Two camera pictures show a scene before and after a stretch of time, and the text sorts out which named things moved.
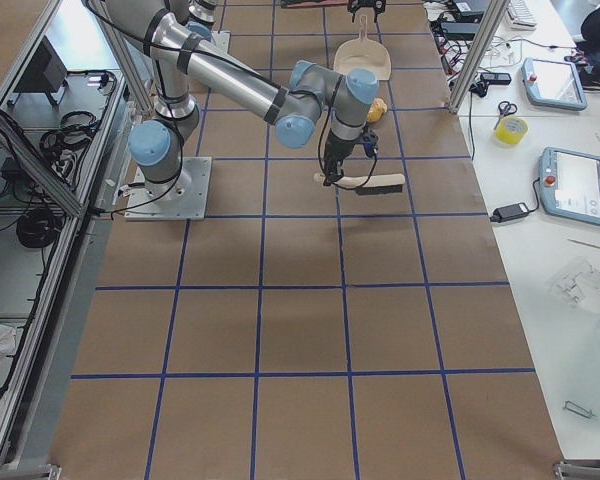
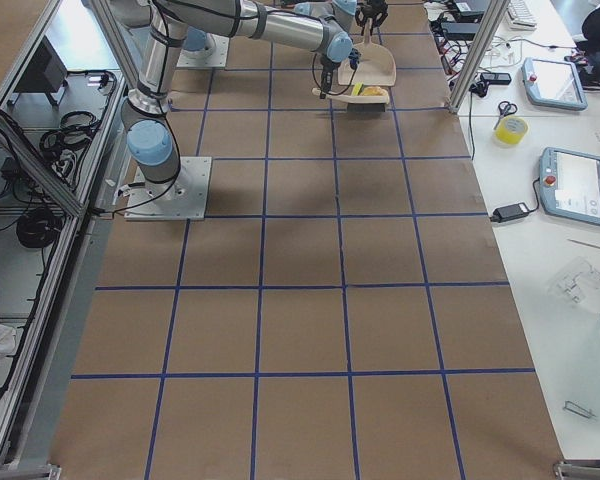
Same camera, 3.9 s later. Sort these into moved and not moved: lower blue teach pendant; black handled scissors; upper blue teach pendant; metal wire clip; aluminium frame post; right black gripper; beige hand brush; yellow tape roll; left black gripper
Moved: left black gripper; beige hand brush; right black gripper
Not moved: aluminium frame post; metal wire clip; lower blue teach pendant; black handled scissors; upper blue teach pendant; yellow tape roll
